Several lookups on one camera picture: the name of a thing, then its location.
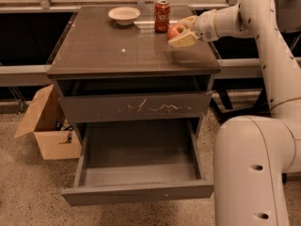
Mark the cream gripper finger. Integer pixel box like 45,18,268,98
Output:
179,15,198,29
168,29,199,48

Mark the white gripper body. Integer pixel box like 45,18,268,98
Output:
194,9,218,41

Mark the red apple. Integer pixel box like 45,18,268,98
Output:
167,24,185,40

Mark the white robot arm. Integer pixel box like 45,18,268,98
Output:
168,0,301,226

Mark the scratched grey upper drawer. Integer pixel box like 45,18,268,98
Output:
58,91,212,122

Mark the grey drawer cabinet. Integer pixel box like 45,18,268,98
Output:
47,6,220,136

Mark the open grey middle drawer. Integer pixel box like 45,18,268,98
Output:
62,119,214,206

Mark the red cola can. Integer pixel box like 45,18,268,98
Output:
154,0,170,33

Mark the white bowl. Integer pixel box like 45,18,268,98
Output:
108,7,140,26

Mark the open cardboard box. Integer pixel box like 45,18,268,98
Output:
14,85,82,160

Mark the metal window rail ledge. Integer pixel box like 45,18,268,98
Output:
0,57,267,88

